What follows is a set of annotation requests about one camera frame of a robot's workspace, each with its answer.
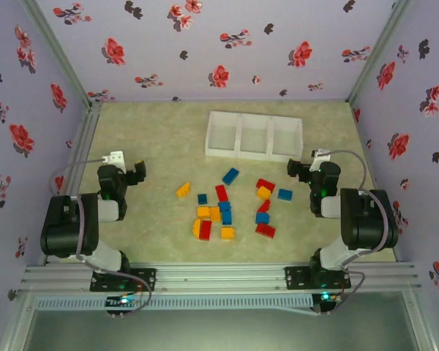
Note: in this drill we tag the aluminium frame rail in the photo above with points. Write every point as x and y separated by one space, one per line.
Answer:
82 135

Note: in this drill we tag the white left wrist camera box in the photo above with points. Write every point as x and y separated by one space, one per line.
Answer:
115 158

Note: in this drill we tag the small blue lego brick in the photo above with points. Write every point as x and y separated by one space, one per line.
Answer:
202 199

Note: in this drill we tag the aluminium frame post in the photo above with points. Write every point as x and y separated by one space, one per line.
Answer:
378 51
60 51
419 321
16 321

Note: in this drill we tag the wide aluminium base rail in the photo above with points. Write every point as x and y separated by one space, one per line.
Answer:
219 278

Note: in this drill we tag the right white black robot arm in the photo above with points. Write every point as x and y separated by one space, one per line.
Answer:
366 219

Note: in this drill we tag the yellow lego brick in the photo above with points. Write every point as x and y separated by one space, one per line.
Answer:
196 228
263 192
215 214
227 233
203 211
183 190

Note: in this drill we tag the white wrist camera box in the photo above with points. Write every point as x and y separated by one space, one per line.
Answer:
115 158
320 155

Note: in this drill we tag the long blue lego brick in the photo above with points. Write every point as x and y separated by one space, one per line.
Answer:
230 176

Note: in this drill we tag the white plastic bin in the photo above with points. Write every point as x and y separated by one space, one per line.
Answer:
254 156
223 153
285 158

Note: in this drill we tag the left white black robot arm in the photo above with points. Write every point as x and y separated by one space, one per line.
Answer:
69 226

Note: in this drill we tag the long red lego brick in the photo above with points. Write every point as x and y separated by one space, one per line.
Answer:
221 193

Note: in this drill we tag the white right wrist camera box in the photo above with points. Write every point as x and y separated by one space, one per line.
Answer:
320 155

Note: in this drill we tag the small circuit board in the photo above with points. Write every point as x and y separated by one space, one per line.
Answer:
113 301
331 298

